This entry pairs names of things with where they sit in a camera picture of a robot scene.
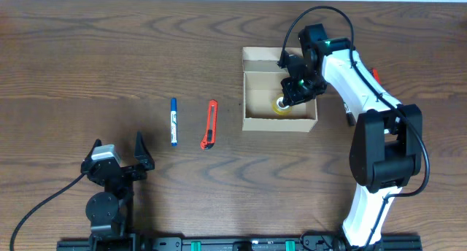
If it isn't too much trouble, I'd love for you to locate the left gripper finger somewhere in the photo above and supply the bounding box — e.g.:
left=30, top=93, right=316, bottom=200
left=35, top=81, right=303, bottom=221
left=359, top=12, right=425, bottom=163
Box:
left=86, top=139, right=102, bottom=158
left=134, top=131, right=155, bottom=171

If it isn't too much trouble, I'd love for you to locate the yellow tape roll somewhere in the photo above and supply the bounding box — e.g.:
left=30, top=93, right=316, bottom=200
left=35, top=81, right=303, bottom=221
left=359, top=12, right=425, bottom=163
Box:
left=271, top=93, right=292, bottom=116

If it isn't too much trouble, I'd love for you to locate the black whiteboard marker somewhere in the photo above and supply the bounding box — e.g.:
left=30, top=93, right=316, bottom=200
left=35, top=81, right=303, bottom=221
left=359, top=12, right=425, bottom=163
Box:
left=344, top=103, right=355, bottom=126

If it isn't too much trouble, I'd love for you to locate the red black stapler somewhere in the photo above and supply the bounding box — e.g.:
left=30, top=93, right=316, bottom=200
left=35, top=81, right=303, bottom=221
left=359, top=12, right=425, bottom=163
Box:
left=371, top=69, right=380, bottom=84

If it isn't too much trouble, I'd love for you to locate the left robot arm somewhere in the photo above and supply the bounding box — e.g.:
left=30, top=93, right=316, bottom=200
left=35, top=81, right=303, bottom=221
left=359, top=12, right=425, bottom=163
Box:
left=80, top=132, right=155, bottom=250

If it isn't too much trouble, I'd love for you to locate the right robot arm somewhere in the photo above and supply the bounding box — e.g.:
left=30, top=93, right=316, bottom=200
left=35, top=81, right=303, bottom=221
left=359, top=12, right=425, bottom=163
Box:
left=272, top=24, right=423, bottom=250

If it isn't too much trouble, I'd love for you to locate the open cardboard box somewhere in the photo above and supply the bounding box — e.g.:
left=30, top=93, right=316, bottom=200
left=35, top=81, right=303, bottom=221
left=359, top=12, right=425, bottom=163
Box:
left=242, top=47, right=318, bottom=132

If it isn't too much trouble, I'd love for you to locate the blue whiteboard marker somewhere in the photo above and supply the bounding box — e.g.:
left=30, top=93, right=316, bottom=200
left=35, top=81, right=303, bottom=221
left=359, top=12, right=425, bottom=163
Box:
left=170, top=98, right=178, bottom=146

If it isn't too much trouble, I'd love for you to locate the red utility knife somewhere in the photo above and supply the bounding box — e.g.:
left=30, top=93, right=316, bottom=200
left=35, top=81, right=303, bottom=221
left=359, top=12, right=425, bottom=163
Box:
left=200, top=99, right=218, bottom=150

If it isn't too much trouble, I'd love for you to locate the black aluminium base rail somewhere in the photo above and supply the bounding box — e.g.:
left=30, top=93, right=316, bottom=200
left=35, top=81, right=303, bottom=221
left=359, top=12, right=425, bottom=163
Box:
left=56, top=233, right=423, bottom=251

